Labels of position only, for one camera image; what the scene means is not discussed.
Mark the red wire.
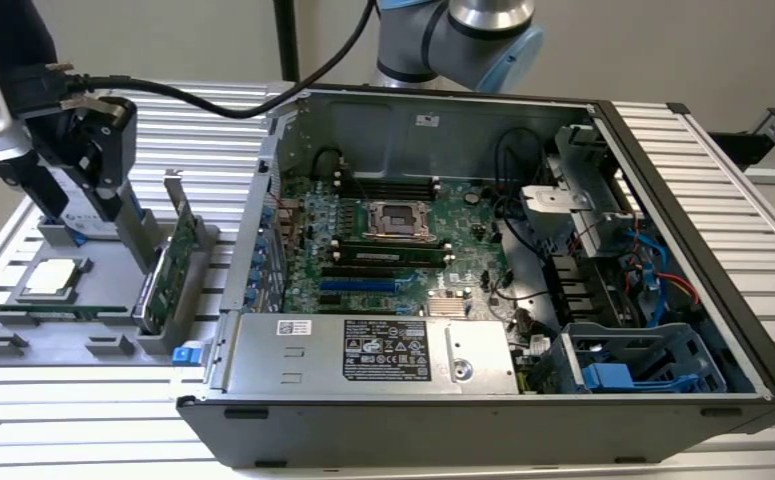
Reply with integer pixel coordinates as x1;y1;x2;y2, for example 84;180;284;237
658;272;702;305

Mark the open grey PC case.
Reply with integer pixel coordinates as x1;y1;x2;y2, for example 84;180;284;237
176;82;775;470

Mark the silver CPU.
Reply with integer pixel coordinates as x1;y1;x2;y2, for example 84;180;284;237
16;258;95;304

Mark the silver drive cage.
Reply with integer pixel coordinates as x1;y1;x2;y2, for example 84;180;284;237
518;122;639;259

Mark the blue disk carrier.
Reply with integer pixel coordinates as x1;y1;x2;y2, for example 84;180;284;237
579;362;702;394

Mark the blue case latch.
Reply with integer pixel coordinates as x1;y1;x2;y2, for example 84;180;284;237
171;342;205;369

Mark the blue expansion slot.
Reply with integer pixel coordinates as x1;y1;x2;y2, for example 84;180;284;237
319;278;399;296

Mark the silver power supply unit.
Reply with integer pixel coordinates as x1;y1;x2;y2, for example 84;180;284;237
223;312;522;396

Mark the green motherboard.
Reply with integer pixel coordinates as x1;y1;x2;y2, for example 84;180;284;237
279;177;515;319

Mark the hard disk in blue carrier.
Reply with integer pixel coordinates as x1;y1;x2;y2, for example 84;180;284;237
39;162;147;247

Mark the blue wire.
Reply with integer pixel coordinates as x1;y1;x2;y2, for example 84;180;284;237
624;227;670;331

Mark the black expansion slot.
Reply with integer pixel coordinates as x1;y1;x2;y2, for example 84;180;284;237
323;266;403;281

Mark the grey plastic parts rack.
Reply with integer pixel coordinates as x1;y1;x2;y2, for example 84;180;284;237
0;192;228;369

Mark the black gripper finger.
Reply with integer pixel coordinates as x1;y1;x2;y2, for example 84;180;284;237
0;149;72;220
65;97;139;227

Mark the thick black cable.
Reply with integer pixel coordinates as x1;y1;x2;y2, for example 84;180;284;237
0;0;392;120

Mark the grey disk bay cage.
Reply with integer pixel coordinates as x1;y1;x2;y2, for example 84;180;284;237
532;322;728;396

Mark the green RAM stick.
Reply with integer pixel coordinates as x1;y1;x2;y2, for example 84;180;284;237
339;248;446;265
0;302;128;321

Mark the green graphics card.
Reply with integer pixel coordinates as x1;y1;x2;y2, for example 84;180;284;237
129;169;213;336

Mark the copper chipset heatsink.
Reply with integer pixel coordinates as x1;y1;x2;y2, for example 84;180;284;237
425;297;472;319

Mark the CPU socket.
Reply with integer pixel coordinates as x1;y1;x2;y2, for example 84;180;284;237
356;199;432;242

